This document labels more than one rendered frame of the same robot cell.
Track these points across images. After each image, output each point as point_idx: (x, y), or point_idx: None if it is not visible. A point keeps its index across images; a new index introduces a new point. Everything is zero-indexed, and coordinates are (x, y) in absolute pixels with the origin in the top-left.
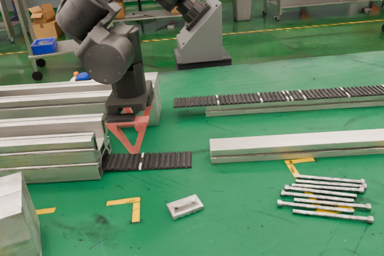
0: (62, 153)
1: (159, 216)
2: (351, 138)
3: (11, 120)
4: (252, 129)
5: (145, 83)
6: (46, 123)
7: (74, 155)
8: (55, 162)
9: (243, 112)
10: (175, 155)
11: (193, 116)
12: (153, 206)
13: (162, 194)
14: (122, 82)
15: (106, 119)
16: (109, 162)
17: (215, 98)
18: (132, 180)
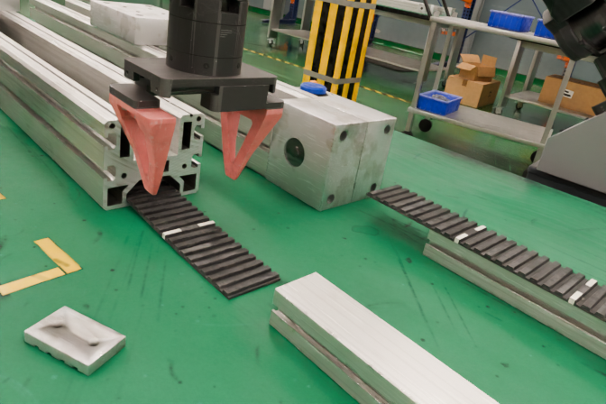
0: (78, 127)
1: (31, 316)
2: None
3: (116, 68)
4: (477, 343)
5: (224, 59)
6: None
7: (87, 141)
8: (72, 139)
9: (509, 299)
10: (246, 261)
11: (399, 239)
12: (59, 296)
13: (106, 292)
14: (170, 27)
15: (113, 85)
16: (150, 197)
17: (472, 228)
18: (125, 242)
